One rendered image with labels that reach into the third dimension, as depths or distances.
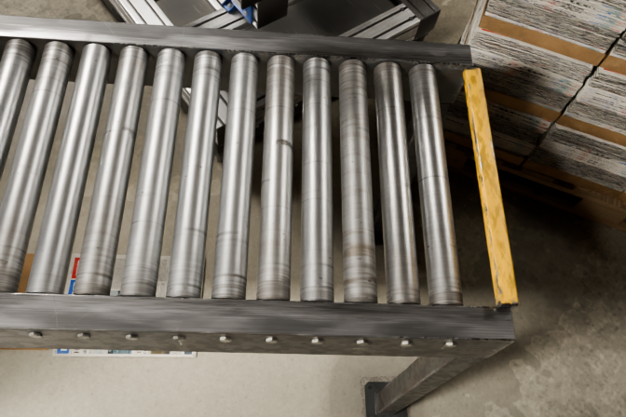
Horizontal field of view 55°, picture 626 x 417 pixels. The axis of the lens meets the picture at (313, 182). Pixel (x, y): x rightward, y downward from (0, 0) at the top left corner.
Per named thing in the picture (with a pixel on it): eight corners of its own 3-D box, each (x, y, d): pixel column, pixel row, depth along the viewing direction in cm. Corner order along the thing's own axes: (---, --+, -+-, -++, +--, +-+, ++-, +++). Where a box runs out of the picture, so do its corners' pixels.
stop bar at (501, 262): (479, 73, 109) (483, 67, 107) (517, 309, 88) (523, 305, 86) (461, 73, 108) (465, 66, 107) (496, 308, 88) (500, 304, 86)
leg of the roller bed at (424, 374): (396, 392, 159) (483, 325, 99) (397, 415, 156) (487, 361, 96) (374, 392, 158) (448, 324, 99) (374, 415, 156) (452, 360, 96)
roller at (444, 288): (430, 75, 114) (438, 59, 110) (458, 321, 92) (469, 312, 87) (404, 74, 114) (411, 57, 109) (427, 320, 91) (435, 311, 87)
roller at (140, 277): (188, 61, 110) (185, 43, 106) (156, 313, 88) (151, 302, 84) (160, 60, 110) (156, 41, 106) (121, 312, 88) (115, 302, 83)
